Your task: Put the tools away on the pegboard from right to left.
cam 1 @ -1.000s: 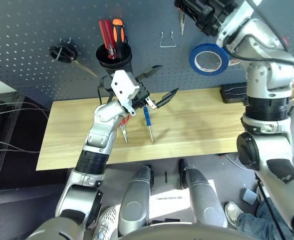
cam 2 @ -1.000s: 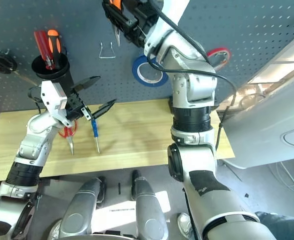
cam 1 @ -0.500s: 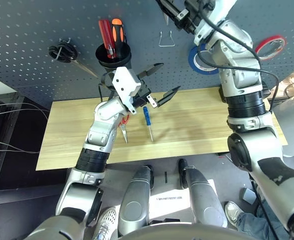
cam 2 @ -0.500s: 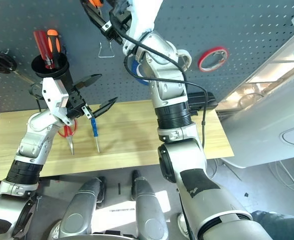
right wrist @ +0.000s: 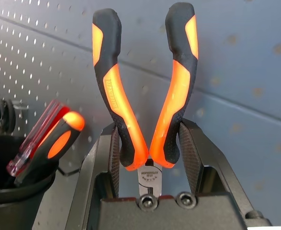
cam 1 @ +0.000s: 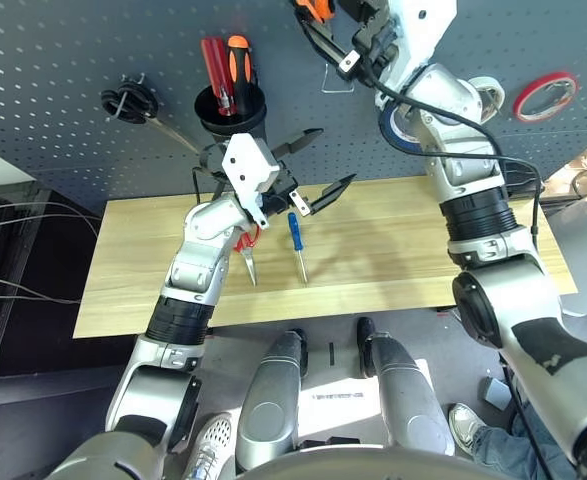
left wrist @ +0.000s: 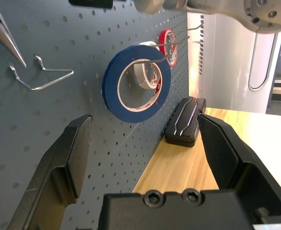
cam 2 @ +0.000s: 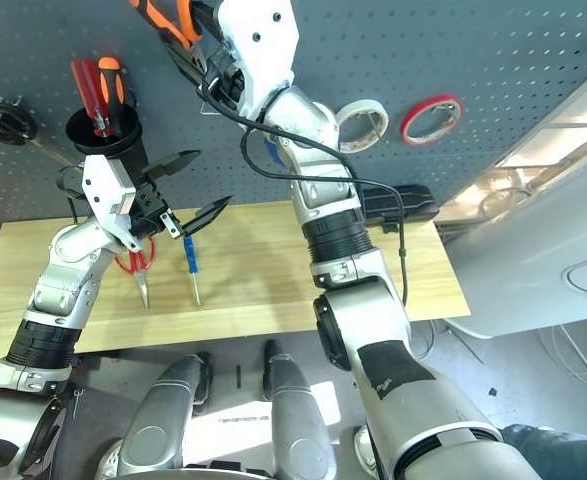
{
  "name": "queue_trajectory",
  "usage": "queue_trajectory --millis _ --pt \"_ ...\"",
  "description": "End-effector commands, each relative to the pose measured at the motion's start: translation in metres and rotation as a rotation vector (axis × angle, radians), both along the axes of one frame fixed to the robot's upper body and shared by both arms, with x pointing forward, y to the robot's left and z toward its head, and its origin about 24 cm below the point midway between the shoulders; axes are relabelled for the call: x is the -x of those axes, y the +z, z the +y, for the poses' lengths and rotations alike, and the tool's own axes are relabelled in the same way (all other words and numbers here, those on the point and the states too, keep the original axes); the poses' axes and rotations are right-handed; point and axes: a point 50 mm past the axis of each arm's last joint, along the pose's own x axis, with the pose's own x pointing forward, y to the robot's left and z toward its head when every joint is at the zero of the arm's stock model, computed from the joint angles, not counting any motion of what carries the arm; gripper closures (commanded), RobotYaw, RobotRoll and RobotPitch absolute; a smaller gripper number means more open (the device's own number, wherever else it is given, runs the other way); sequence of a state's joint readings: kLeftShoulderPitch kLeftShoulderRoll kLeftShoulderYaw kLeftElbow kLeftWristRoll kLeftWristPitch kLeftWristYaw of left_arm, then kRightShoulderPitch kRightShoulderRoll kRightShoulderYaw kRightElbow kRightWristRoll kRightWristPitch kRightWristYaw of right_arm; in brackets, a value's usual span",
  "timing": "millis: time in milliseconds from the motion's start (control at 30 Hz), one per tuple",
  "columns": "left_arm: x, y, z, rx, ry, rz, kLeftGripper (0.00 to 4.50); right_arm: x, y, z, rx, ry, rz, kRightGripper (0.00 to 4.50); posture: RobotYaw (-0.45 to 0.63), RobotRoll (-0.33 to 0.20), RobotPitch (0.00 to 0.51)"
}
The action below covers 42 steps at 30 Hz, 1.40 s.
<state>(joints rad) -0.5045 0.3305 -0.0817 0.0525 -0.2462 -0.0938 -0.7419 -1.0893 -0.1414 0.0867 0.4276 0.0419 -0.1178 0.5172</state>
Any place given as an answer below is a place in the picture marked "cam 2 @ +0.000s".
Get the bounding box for silver robot leg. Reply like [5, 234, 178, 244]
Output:
[262, 339, 338, 480]
[117, 352, 214, 476]

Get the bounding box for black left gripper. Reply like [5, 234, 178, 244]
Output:
[130, 148, 234, 239]

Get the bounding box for blue handled screwdriver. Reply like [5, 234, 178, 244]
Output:
[182, 236, 203, 307]

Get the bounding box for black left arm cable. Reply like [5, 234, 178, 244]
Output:
[55, 164, 87, 224]

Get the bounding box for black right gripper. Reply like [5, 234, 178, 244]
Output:
[161, 2, 247, 114]

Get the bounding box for orange black needle-nose pliers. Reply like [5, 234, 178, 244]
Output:
[128, 0, 207, 51]

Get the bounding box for blue jeans leg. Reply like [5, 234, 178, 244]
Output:
[497, 423, 587, 480]

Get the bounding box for white tape roll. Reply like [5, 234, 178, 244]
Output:
[335, 98, 390, 154]

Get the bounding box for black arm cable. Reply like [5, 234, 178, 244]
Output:
[197, 84, 409, 306]
[55, 164, 87, 224]

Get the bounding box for white sneaker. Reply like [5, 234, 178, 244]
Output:
[353, 425, 379, 476]

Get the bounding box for orange black handled screwdriver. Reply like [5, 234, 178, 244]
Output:
[97, 56, 128, 136]

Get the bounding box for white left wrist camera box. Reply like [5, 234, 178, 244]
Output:
[81, 153, 142, 251]

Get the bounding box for white floor sheet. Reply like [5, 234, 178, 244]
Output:
[182, 382, 342, 464]

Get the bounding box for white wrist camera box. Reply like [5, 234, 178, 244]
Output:
[81, 153, 142, 251]
[215, 0, 300, 121]

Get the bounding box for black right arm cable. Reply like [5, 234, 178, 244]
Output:
[197, 84, 409, 306]

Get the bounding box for black tool cup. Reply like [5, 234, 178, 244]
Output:
[65, 104, 149, 174]

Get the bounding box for silver robot left leg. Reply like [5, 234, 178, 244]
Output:
[117, 352, 214, 476]

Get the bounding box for grey robot torso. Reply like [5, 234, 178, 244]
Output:
[137, 467, 284, 480]

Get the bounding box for white table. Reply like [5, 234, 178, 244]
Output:
[432, 64, 587, 339]

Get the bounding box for silver robot right leg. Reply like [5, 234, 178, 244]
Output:
[262, 339, 338, 480]

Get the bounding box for red handled snips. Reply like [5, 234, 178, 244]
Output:
[114, 234, 157, 309]

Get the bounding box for grey pegboard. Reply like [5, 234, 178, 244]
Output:
[0, 0, 587, 224]

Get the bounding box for blue tape roll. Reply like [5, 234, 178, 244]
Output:
[264, 137, 285, 167]

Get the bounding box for black tool case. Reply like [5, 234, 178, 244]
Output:
[357, 183, 437, 234]

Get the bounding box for white floor cable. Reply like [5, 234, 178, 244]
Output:
[537, 322, 587, 401]

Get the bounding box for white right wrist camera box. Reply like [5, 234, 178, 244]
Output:
[215, 0, 300, 121]

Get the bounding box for red tape roll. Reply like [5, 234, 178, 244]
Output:
[399, 93, 464, 146]

